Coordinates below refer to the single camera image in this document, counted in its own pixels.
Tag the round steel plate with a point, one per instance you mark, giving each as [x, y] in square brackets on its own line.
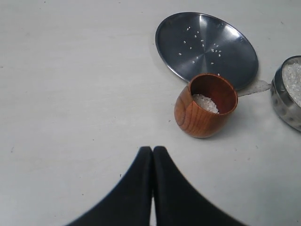
[191, 43]

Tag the brown wooden cup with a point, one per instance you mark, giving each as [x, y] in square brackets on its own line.
[196, 121]

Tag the glass bowl of rice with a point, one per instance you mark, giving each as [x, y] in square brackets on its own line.
[283, 104]

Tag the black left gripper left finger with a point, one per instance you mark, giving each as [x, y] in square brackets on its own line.
[129, 202]

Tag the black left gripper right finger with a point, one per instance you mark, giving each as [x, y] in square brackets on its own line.
[177, 202]

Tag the transparent tape piece on table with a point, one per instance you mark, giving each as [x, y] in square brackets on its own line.
[255, 87]

